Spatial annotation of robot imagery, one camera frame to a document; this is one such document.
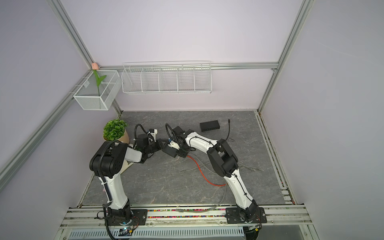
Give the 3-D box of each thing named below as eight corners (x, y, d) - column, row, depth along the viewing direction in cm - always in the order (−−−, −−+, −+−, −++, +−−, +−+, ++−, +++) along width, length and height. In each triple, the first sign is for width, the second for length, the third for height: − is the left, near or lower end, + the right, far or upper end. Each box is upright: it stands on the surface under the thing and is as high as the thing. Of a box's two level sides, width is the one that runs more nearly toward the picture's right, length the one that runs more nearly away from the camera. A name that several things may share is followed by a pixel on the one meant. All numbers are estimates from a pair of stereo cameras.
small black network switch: (201, 131, 111) (201, 130, 109) (199, 124, 115) (199, 122, 113) (219, 128, 113) (220, 126, 111) (217, 121, 117) (217, 119, 115)
